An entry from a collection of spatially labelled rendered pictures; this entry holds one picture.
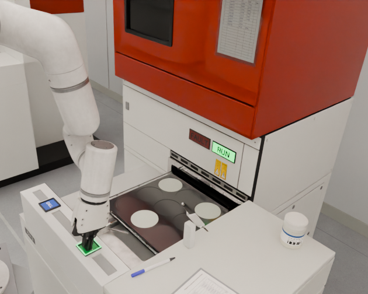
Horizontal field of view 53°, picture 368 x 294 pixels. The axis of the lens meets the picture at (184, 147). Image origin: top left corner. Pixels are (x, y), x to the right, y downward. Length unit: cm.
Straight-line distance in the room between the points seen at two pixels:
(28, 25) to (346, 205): 260
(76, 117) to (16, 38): 21
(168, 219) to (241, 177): 31
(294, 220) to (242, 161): 30
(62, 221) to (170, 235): 36
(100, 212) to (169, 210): 39
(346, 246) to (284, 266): 175
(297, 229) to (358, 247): 178
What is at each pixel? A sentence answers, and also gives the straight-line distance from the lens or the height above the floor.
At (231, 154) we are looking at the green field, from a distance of 139.
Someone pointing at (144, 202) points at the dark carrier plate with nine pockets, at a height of 90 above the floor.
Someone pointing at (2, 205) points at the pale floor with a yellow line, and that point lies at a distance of 310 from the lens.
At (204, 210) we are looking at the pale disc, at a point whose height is 90.
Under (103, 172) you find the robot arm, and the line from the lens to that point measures 101.
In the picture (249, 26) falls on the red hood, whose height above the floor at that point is 158.
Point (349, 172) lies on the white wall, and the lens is 292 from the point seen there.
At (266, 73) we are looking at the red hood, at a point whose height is 145.
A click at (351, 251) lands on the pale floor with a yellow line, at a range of 289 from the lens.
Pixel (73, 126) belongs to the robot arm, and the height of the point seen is 138.
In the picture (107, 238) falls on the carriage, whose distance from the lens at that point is 133.
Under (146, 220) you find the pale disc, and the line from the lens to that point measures 137.
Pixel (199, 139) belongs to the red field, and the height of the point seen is 110.
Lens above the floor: 177
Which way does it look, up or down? 28 degrees down
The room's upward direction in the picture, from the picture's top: 4 degrees clockwise
